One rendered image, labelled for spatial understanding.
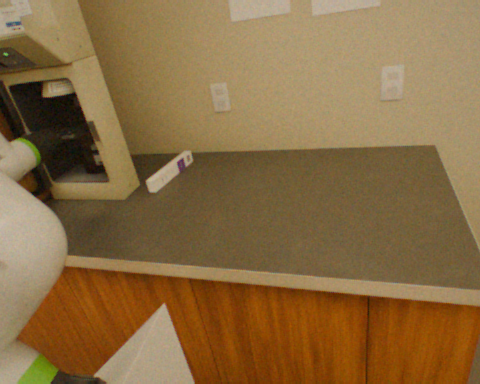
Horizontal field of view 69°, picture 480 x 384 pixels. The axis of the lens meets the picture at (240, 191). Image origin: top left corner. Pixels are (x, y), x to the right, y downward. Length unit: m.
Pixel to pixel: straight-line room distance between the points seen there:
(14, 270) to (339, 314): 0.72
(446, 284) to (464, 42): 0.80
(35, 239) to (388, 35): 1.17
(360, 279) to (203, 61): 1.00
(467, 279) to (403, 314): 0.16
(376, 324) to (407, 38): 0.88
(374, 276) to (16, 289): 0.65
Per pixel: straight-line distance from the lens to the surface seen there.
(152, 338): 0.48
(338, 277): 0.81
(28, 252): 0.39
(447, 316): 0.92
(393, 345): 1.00
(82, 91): 1.19
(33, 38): 1.11
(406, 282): 0.81
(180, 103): 1.53
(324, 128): 1.40
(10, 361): 0.50
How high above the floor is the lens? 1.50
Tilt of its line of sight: 29 degrees down
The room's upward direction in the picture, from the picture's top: 10 degrees counter-clockwise
